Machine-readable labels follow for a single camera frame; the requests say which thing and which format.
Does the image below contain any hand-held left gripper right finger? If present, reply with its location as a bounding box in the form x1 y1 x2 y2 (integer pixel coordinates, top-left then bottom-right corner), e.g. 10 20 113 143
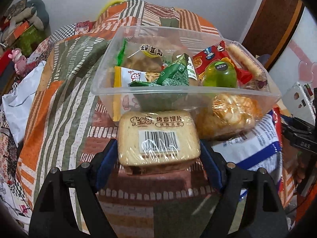
200 139 289 238

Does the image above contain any wooden door frame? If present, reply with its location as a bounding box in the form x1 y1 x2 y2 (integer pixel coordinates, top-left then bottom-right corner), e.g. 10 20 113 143
241 0 306 60

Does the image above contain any green edged brown snack packet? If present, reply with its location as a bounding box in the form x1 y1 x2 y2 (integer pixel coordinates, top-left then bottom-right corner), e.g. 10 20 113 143
116 36 179 76

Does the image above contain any pale bun slice packet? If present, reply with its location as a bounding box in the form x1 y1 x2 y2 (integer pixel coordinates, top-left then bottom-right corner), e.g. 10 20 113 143
117 110 201 169

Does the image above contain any red box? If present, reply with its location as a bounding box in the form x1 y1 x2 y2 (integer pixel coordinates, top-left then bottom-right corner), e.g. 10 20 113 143
0 52 12 78

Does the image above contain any orange box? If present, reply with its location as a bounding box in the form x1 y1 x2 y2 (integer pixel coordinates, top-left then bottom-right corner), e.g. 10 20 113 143
10 21 33 43

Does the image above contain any yellow-edged white snack packet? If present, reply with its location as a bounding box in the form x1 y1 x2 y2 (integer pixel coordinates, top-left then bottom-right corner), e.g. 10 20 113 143
113 66 161 122

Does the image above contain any blue white snack packet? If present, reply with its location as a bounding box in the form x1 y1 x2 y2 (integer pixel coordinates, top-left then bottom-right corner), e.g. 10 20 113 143
210 113 284 194

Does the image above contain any floral bedsheet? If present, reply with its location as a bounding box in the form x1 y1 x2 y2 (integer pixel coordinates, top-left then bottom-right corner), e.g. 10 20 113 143
0 109 33 229

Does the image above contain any clear fried snack packet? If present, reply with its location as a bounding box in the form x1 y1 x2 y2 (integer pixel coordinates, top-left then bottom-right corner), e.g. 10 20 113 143
196 93 264 141

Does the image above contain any grey stuffed toy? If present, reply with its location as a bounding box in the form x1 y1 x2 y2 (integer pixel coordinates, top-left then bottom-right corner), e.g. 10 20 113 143
5 0 46 31

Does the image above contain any red snack packet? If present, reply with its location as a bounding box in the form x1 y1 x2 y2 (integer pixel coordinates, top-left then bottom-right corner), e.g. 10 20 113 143
192 41 253 85

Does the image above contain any long biscuit packet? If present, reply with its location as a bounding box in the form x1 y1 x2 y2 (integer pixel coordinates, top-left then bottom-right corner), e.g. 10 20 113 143
226 42 268 83

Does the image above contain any green jelly cup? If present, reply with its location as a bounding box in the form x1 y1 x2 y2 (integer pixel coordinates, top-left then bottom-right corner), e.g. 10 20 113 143
202 59 239 89

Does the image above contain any checkered patchwork quilt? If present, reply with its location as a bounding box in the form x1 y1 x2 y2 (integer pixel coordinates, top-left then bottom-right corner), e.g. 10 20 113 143
27 21 100 63

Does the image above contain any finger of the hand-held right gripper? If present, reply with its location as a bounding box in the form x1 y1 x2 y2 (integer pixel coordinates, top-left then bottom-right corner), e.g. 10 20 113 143
281 122 317 152

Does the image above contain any pink plush toy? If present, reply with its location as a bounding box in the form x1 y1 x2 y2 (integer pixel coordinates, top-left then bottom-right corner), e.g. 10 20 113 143
9 48 28 76

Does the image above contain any teal cushion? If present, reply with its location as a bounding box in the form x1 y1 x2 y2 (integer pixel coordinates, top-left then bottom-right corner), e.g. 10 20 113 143
32 0 50 28

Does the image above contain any white case with stickers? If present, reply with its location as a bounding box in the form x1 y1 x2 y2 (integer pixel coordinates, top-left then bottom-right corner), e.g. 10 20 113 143
282 81 317 127

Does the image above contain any green gift bag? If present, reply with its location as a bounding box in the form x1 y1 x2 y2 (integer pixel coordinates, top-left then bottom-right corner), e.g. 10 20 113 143
18 26 51 55

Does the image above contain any clear plastic container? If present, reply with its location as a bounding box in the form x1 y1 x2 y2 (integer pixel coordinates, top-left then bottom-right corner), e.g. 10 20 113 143
90 26 283 140

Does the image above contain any yellow ring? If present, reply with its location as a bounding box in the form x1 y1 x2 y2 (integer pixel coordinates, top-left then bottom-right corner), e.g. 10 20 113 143
98 0 127 18

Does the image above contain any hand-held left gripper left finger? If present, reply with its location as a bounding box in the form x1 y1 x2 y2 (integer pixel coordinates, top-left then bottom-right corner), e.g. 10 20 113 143
28 138 119 238

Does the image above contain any orange patchwork blanket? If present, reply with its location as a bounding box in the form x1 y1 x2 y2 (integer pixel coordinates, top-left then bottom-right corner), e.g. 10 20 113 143
16 0 298 238

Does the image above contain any green label snack packet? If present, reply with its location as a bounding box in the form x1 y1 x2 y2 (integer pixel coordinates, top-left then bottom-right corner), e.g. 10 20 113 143
173 51 201 85

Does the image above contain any white plastic bag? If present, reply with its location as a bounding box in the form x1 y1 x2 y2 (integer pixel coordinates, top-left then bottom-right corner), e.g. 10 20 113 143
2 61 48 147

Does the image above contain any small dark green packet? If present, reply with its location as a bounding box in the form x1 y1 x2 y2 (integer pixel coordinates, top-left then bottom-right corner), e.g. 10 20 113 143
129 55 191 88

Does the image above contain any white door with pink decal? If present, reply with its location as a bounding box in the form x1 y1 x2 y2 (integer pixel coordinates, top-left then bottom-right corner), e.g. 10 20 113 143
267 5 317 93

